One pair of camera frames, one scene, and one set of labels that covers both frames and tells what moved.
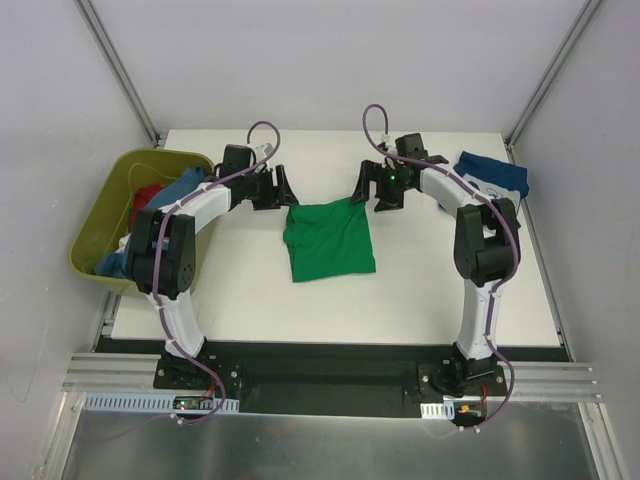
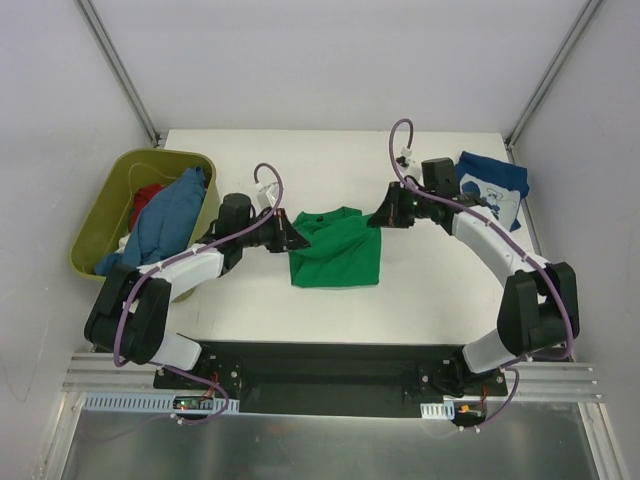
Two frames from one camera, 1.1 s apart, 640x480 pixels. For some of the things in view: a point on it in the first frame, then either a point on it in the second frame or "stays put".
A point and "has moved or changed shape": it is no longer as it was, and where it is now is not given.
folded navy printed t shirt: [493, 178] stays put
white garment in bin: [122, 243] stays put
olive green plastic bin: [108, 219] stays put
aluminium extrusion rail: [545, 380] stays put
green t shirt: [329, 240] has moved or changed shape
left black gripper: [273, 187] -> [282, 231]
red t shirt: [141, 197] stays put
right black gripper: [379, 183] -> [397, 205]
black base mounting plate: [336, 380] stays put
